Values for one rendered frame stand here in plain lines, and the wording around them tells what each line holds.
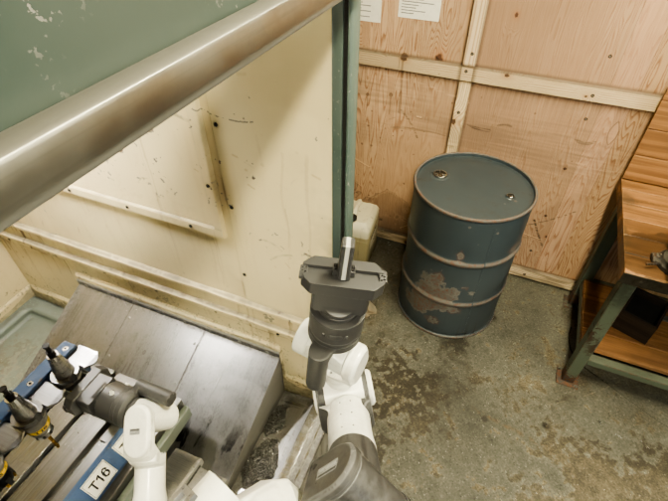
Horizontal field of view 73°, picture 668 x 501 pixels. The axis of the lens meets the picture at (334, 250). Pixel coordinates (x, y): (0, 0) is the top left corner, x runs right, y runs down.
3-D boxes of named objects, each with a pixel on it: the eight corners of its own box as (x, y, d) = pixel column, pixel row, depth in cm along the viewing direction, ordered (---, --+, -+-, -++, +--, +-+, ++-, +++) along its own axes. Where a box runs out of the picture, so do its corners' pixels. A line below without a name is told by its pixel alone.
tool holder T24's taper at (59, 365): (66, 361, 109) (54, 344, 105) (79, 368, 108) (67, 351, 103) (50, 375, 107) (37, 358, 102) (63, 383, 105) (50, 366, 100)
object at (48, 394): (70, 392, 106) (68, 390, 105) (51, 411, 102) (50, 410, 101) (47, 381, 108) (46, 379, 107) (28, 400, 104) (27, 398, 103)
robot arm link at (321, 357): (372, 314, 75) (363, 352, 83) (316, 287, 78) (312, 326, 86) (340, 367, 68) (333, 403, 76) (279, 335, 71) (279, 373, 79)
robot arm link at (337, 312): (387, 302, 62) (374, 351, 70) (387, 252, 69) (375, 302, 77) (295, 291, 62) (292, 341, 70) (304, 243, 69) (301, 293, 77)
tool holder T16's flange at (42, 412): (29, 404, 104) (23, 398, 103) (52, 408, 103) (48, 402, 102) (9, 429, 100) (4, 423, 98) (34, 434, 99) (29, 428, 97)
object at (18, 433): (30, 433, 98) (28, 432, 98) (8, 457, 95) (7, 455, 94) (6, 421, 100) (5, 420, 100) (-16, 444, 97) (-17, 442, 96)
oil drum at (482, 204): (507, 288, 293) (551, 171, 233) (476, 356, 255) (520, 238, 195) (419, 254, 316) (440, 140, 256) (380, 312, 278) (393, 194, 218)
